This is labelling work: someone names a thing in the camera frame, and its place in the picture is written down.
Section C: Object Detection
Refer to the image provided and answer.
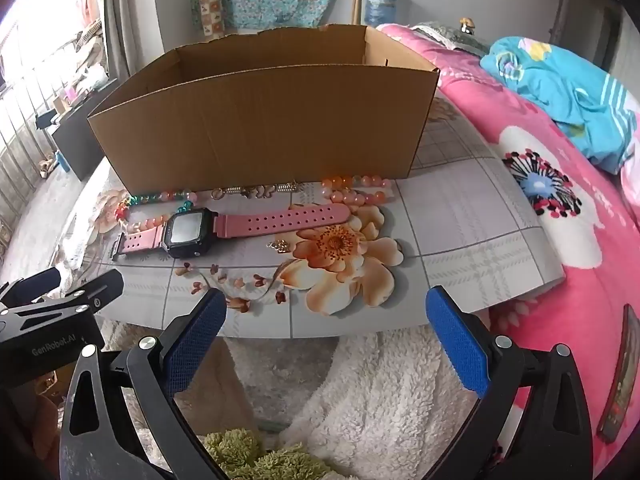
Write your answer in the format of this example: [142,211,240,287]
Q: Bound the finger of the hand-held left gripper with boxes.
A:
[0,267,62,307]
[0,269,125,321]

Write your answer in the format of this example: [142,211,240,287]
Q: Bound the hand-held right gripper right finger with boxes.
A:
[425,285,593,480]

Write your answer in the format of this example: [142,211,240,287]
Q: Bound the grey lace cloth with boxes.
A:
[410,22,488,56]

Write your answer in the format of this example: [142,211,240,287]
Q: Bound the green shaggy cloth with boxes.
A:
[202,427,346,480]

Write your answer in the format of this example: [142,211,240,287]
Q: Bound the gold butterfly chain bracelet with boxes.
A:
[211,181,303,200]

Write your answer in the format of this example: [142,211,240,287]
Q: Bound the pink strap smartwatch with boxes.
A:
[111,203,351,261]

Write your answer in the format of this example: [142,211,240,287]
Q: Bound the wooden crutch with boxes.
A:
[339,0,373,26]

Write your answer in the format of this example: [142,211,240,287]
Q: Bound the brown cardboard box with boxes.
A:
[87,24,441,196]

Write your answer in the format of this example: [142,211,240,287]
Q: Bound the pink floral quilt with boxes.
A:
[375,24,640,480]

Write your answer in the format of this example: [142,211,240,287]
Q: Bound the grey curtain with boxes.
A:
[100,0,168,81]

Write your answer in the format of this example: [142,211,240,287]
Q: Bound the dark cabinet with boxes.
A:
[35,105,111,181]

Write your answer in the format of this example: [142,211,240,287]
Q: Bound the orange pink bead bracelet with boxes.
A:
[321,175,393,207]

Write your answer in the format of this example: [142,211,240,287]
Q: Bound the blue water bottle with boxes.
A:
[364,0,401,28]

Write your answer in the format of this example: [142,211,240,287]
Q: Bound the white fluffy blanket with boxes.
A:
[100,317,496,480]

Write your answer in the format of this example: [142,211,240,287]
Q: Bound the heart patterned roll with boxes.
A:
[198,0,226,43]

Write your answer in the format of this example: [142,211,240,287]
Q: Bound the blue cartoon blanket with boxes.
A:
[480,36,638,175]

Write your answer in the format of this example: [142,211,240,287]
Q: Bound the floral plaid tablecloth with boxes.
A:
[75,92,566,341]

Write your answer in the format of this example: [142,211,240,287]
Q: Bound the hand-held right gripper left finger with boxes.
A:
[59,287,228,480]

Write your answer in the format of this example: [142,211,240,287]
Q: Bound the multicoloured bead bracelet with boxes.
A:
[116,189,201,233]

